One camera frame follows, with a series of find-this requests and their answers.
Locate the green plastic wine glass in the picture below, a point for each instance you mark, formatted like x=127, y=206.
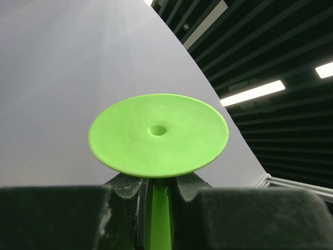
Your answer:
x=149, y=140

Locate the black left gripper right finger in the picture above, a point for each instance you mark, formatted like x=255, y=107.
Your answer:
x=206, y=217

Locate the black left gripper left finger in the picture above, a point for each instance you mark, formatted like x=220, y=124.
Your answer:
x=108, y=216

